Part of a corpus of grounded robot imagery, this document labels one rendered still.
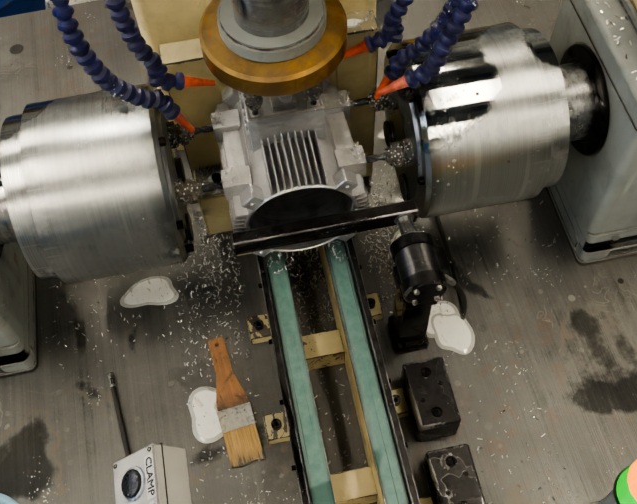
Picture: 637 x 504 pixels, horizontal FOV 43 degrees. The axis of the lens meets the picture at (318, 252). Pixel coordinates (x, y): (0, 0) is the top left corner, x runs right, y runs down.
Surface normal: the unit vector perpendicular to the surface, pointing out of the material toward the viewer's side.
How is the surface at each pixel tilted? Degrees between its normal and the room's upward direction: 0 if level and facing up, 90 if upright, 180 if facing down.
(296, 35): 0
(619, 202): 89
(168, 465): 52
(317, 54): 0
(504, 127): 43
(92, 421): 0
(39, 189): 32
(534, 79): 21
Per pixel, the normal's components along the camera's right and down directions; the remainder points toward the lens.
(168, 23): 0.19, 0.84
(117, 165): 0.07, -0.04
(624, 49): -0.03, -0.50
